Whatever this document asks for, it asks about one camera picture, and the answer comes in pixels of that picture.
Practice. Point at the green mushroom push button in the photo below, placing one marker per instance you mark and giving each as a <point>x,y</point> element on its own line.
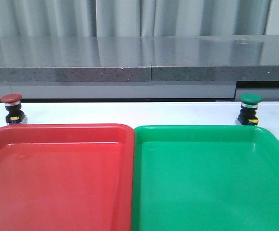
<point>249,105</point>

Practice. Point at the red mushroom push button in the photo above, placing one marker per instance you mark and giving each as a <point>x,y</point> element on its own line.
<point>12,103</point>

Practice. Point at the grey speckled stone counter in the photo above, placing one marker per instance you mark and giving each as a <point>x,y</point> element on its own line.
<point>140,68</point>

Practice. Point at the green plastic tray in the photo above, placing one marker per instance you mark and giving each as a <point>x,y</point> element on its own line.
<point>205,178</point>

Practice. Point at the red plastic tray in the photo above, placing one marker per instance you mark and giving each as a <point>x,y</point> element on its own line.
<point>66,177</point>

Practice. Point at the white pleated curtain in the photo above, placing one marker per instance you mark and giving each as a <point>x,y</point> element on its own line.
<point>132,18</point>

